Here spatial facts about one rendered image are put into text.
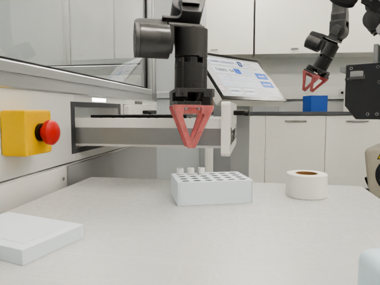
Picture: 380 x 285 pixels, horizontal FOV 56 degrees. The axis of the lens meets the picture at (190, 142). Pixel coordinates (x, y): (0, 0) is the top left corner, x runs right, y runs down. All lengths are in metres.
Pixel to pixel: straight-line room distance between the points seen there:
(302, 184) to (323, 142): 3.35
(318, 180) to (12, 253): 0.46
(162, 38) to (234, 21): 3.72
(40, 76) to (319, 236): 0.53
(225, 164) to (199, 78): 1.27
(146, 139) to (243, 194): 0.27
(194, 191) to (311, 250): 0.22
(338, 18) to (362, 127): 2.64
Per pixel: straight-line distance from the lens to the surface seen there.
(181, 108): 0.59
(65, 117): 0.79
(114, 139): 0.79
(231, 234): 0.45
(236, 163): 1.87
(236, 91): 1.73
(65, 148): 0.79
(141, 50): 0.61
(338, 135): 4.02
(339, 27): 1.52
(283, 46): 4.30
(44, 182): 0.73
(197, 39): 0.62
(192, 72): 0.61
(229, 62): 1.91
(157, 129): 0.75
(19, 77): 0.67
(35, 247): 0.41
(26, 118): 0.60
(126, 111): 1.09
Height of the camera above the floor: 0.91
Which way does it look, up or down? 5 degrees down
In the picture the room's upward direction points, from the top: straight up
